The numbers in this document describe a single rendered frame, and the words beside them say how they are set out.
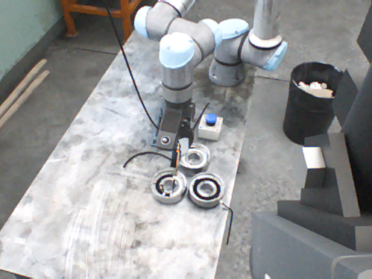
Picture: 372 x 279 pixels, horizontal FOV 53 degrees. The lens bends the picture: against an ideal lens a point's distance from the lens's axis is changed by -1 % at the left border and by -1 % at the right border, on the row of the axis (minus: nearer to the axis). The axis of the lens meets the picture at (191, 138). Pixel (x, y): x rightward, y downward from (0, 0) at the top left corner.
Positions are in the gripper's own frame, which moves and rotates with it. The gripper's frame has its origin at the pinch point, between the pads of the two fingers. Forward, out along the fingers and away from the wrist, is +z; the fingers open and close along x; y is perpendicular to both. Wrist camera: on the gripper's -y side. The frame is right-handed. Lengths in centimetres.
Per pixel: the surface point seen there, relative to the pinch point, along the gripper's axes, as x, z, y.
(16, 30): 154, 62, 138
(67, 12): 140, 72, 186
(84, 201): 24.9, 13.2, -13.2
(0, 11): 154, 43, 129
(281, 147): -41, 94, 98
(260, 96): -24, 94, 143
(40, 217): 34.9, 13.2, -21.0
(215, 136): -8.0, 11.1, 19.7
